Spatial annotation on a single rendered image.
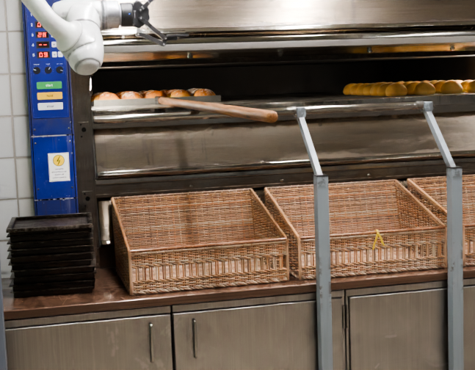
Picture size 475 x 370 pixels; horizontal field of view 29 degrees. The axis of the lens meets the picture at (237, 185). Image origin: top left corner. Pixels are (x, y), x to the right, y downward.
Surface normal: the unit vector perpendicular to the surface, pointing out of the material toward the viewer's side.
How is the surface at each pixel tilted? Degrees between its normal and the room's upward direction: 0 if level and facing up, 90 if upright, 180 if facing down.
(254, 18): 70
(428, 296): 91
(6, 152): 90
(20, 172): 90
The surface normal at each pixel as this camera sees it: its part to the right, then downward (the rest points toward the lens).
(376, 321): 0.23, 0.13
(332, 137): 0.20, -0.24
